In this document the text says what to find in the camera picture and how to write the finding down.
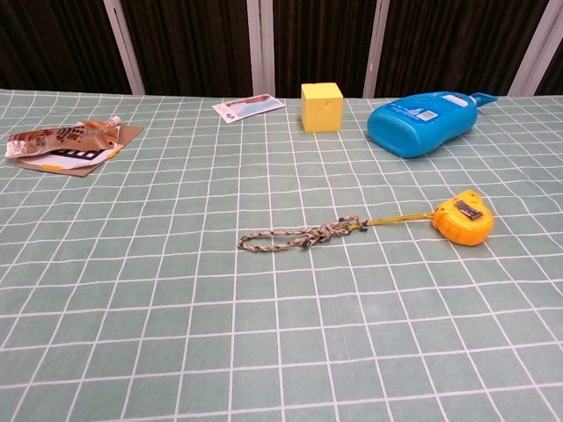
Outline speckled rope loop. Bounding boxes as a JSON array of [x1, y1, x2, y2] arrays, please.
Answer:
[[238, 214, 369, 254]]

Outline yellow tape measure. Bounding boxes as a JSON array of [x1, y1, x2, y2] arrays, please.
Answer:
[[358, 189, 495, 245]]

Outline yellow cube block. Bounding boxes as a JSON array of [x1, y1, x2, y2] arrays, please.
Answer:
[[301, 82, 344, 134]]

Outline printed postcard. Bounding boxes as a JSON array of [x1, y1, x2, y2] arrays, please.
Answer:
[[211, 94, 287, 125]]

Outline green checked tablecloth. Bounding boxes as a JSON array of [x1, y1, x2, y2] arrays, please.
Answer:
[[0, 87, 563, 422]]

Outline blue detergent pump bottle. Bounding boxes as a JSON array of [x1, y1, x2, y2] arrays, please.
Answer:
[[367, 91, 500, 158]]

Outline brown cardboard sheet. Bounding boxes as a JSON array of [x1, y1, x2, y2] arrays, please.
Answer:
[[16, 125, 144, 178]]

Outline black curtain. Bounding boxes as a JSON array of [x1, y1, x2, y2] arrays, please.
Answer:
[[0, 0, 563, 98]]

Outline white paper black marker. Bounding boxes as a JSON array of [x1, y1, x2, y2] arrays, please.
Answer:
[[41, 147, 116, 171]]

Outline orange crumpled plastic wrapper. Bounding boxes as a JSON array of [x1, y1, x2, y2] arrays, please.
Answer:
[[4, 114, 123, 159]]

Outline white frame post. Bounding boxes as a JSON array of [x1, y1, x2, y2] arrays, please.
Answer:
[[245, 0, 276, 97], [363, 0, 391, 98], [509, 0, 563, 96], [103, 0, 146, 95]]

